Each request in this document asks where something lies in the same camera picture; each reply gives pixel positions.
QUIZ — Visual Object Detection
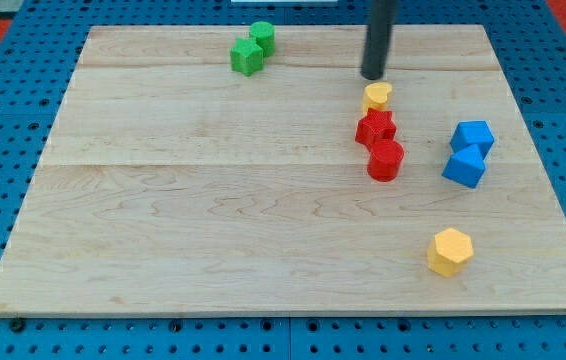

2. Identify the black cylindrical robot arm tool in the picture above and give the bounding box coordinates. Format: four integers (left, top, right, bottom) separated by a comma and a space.
360, 0, 399, 80

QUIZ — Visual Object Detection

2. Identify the red star block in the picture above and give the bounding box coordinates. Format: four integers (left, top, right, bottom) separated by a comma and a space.
355, 108, 397, 150

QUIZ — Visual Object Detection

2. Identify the green star block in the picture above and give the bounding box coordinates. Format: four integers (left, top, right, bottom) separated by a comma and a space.
230, 38, 264, 76

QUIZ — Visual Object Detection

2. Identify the red cylinder block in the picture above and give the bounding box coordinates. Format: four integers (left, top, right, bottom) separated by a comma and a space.
367, 139, 404, 182

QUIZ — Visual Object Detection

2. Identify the light wooden board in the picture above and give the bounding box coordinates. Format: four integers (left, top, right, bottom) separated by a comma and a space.
0, 25, 566, 318

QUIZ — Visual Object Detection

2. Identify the yellow heart block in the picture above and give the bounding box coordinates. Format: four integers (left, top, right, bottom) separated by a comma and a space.
361, 82, 393, 115

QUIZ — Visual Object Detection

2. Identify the green cylinder block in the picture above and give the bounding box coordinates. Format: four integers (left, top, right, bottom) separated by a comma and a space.
249, 21, 276, 58

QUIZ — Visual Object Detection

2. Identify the yellow hexagon block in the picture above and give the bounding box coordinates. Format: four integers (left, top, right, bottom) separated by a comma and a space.
426, 228, 474, 277

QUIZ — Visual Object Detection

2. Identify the blue triangle block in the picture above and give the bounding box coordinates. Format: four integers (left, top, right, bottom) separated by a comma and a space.
442, 144, 486, 188

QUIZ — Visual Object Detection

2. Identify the blue hexagon block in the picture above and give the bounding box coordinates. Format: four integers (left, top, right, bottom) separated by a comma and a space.
450, 120, 495, 159

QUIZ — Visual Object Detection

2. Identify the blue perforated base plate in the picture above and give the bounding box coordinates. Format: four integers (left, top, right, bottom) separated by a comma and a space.
0, 1, 566, 359

